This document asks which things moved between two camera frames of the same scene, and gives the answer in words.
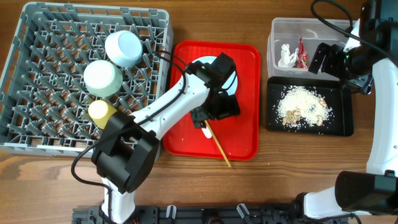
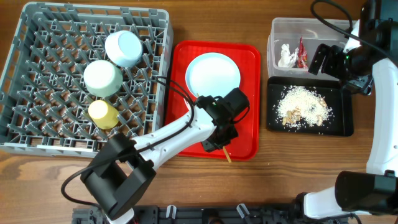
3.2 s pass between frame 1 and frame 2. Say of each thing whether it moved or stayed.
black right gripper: stayed
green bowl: stayed
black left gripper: moved
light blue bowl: stayed
